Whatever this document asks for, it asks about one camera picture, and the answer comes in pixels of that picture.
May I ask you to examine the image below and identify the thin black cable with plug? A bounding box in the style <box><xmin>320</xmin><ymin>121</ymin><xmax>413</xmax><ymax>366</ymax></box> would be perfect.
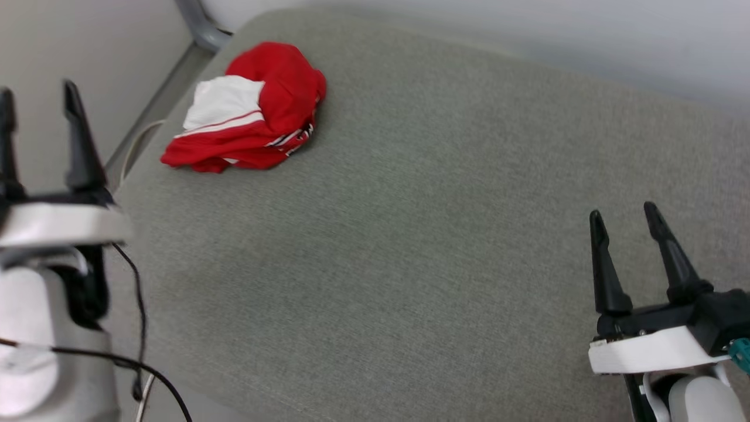
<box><xmin>111</xmin><ymin>243</ymin><xmax>147</xmax><ymax>402</ymax></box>

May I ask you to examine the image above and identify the grey metal frame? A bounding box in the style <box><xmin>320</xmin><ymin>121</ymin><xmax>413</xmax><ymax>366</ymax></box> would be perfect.
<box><xmin>104</xmin><ymin>0</ymin><xmax>233</xmax><ymax>176</ymax></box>

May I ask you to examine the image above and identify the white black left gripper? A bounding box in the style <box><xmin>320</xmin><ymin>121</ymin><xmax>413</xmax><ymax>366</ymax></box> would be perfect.
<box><xmin>0</xmin><ymin>79</ymin><xmax>134</xmax><ymax>250</ymax></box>

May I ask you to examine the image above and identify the grey fabric sofa cushion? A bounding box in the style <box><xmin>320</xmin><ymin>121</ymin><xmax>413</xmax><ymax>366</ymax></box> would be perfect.
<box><xmin>103</xmin><ymin>6</ymin><xmax>750</xmax><ymax>422</ymax></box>

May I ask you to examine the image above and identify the white cable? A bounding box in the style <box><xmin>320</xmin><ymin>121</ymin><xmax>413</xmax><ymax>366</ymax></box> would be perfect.
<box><xmin>136</xmin><ymin>374</ymin><xmax>156</xmax><ymax>422</ymax></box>
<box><xmin>119</xmin><ymin>119</ymin><xmax>166</xmax><ymax>191</ymax></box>

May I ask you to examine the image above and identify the long thin black cable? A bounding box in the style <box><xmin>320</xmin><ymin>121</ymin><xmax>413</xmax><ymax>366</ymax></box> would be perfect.
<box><xmin>0</xmin><ymin>337</ymin><xmax>194</xmax><ymax>422</ymax></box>

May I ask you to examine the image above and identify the red and white jersey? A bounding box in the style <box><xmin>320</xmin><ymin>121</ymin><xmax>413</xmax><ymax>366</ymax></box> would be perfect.
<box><xmin>160</xmin><ymin>41</ymin><xmax>328</xmax><ymax>174</ymax></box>

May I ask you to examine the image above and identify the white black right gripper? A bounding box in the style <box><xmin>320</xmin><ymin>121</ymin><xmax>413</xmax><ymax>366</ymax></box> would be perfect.
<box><xmin>588</xmin><ymin>201</ymin><xmax>733</xmax><ymax>376</ymax></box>

